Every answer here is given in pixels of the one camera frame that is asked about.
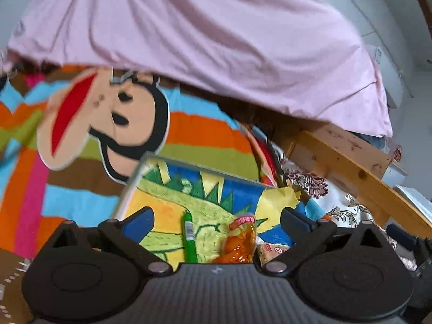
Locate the floral white quilt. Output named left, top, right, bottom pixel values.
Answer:
left=269, top=141, right=420, bottom=271

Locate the tan snack packet in tray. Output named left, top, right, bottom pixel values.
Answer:
left=256, top=243, right=290, bottom=265

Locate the green marker pen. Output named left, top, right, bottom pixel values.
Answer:
left=182, top=211, right=198, bottom=263

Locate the orange candy bag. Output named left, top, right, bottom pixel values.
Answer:
left=212, top=213, right=257, bottom=264

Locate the colourful striped monkey blanket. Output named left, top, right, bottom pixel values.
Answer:
left=1, top=67, right=273, bottom=258

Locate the pink hanging bed sheet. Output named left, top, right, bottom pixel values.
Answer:
left=3, top=0, right=393, bottom=137

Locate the wooden bed frame rail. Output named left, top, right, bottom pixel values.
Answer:
left=272, top=118, right=431, bottom=238

